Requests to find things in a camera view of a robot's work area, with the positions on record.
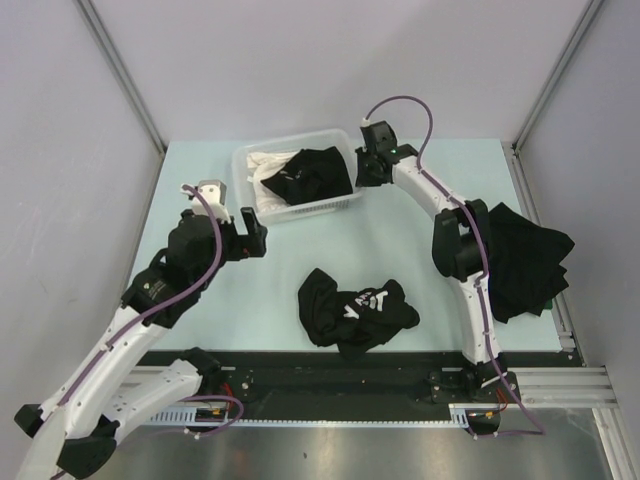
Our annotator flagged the white plastic basket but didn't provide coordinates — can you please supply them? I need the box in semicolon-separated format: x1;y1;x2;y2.
231;128;364;226

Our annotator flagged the black printed t shirt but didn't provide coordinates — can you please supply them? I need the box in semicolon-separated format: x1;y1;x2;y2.
297;268;420;361

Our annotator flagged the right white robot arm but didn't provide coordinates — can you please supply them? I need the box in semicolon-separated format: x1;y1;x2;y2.
356;119;511;401

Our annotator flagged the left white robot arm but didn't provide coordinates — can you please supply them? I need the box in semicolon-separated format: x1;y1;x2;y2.
14;207;267;479

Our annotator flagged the stack of folded black shirts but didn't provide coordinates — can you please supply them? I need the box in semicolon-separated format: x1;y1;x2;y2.
489;203;575;324

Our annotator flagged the black shirt in basket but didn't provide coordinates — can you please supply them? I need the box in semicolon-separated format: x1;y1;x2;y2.
260;146;353;206

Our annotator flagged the white shirt in basket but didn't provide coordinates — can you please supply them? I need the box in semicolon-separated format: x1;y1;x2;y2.
246;151;298;213

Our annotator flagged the left cable duct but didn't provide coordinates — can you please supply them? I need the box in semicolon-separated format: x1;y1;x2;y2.
147;406;231;428

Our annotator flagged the cable duct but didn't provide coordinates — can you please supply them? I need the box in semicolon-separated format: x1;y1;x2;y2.
449;403;501;431
147;406;231;428

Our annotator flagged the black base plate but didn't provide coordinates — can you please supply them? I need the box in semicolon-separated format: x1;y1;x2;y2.
134;349;524;424

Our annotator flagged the right cable duct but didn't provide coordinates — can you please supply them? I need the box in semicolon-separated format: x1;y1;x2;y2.
449;403;501;431

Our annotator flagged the aluminium frame rail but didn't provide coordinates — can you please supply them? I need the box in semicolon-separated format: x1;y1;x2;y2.
512;367;618;409

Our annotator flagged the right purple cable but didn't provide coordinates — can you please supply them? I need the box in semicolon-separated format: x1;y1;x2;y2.
367;95;546;435

